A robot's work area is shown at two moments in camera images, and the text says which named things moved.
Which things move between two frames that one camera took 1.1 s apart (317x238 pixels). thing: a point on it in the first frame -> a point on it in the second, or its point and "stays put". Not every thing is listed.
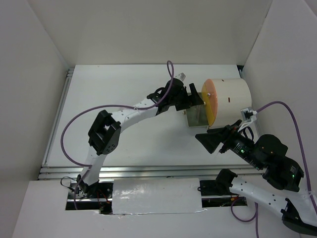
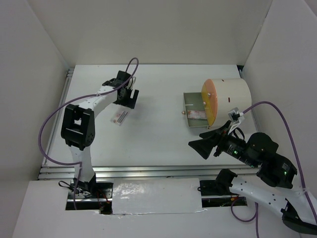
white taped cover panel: x=155 y=196 stays put
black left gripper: x=195 y=100 -> x=129 y=102
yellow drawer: x=206 y=103 stays put
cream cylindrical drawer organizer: x=233 y=94 stays put
